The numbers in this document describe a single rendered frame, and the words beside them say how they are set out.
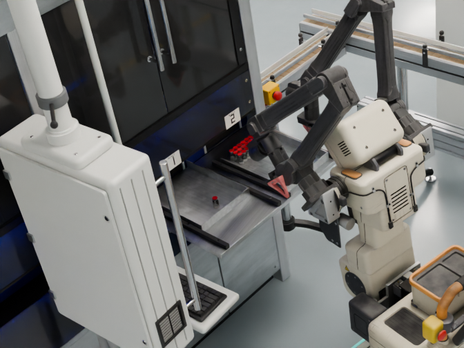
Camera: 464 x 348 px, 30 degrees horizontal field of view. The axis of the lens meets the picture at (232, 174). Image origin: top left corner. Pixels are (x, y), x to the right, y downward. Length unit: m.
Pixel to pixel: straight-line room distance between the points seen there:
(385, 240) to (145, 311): 0.85
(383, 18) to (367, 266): 0.83
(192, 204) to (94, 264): 0.75
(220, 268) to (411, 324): 1.18
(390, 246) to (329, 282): 1.18
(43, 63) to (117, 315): 0.85
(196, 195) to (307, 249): 1.14
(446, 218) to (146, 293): 2.21
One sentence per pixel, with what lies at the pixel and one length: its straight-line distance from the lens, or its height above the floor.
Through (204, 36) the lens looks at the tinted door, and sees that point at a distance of 3.26.
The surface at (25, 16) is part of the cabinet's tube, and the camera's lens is 2.31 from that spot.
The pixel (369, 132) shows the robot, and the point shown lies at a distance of 2.73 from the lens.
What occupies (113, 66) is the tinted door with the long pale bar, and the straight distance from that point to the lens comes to 2.99.
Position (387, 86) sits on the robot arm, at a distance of 2.96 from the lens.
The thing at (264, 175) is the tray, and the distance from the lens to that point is 3.37.
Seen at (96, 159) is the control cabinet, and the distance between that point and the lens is 2.45.
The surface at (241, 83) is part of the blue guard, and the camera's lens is 3.46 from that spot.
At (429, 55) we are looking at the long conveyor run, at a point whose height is 0.93.
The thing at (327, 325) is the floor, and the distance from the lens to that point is 3.96.
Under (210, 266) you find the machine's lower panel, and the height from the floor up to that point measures 0.42.
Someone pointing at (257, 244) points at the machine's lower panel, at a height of 0.33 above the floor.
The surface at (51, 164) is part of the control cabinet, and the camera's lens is 2.51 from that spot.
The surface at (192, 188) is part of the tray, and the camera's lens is 3.38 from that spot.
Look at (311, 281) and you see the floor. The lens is 4.17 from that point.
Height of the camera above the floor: 2.88
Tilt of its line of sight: 36 degrees down
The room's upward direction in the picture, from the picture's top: 11 degrees counter-clockwise
